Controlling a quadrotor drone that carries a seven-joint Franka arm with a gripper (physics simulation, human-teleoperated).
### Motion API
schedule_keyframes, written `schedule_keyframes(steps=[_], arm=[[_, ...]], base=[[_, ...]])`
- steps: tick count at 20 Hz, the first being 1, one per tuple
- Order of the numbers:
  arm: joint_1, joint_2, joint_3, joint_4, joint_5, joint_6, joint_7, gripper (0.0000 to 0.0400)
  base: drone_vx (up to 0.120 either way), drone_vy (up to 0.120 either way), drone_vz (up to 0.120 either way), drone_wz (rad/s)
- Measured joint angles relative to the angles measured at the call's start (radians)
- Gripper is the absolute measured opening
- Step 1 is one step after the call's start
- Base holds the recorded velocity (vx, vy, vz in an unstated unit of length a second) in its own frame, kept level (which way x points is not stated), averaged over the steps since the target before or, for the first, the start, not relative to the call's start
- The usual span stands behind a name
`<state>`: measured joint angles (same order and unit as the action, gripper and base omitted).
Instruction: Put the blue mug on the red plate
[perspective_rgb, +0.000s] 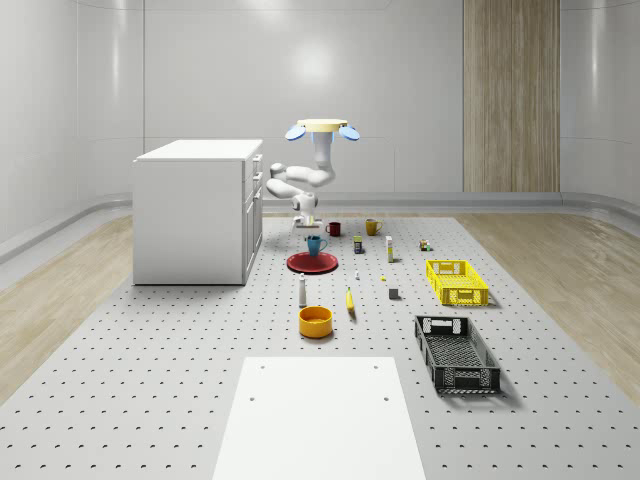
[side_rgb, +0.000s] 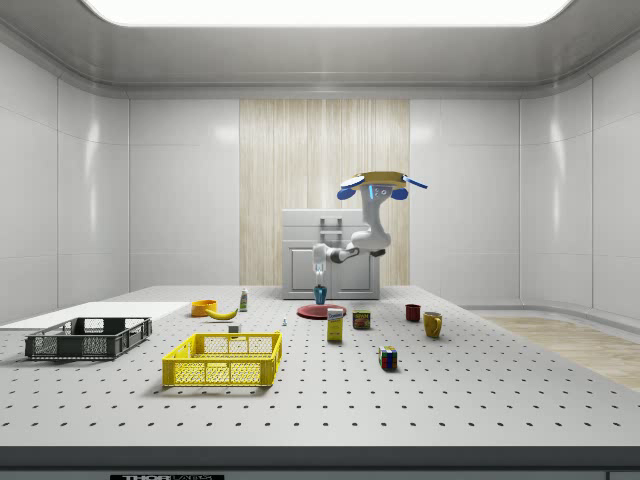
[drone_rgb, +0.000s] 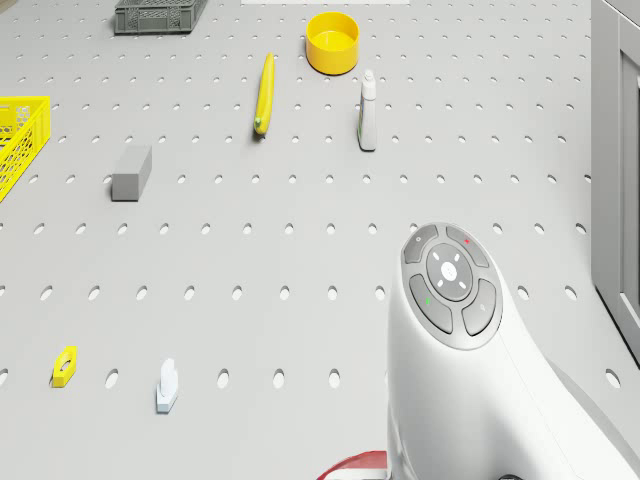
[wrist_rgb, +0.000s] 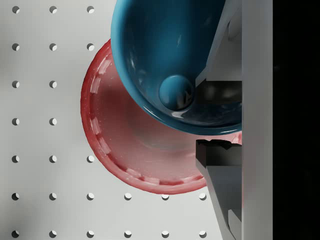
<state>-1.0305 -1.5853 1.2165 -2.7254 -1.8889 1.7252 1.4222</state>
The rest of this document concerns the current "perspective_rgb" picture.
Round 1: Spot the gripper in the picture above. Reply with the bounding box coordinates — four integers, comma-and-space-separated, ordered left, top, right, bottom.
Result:
291, 213, 321, 236

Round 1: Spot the drone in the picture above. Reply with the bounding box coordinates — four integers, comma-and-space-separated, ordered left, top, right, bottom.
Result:
285, 118, 361, 142

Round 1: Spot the yellow basket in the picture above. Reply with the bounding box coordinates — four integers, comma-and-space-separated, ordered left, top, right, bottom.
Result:
425, 259, 491, 307

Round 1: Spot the dark grey basket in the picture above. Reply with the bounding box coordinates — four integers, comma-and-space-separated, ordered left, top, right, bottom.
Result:
413, 315, 502, 396

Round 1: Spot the white board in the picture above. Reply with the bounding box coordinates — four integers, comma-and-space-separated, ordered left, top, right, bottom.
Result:
211, 356, 428, 480

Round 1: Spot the yellow bowl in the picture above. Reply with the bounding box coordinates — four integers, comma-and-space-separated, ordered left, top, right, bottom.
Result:
298, 305, 334, 340

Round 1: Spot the white cabinet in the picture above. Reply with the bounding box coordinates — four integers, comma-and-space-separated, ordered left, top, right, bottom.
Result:
132, 138, 265, 287

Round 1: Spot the red plate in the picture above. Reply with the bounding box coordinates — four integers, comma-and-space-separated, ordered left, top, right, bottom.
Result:
286, 251, 340, 275

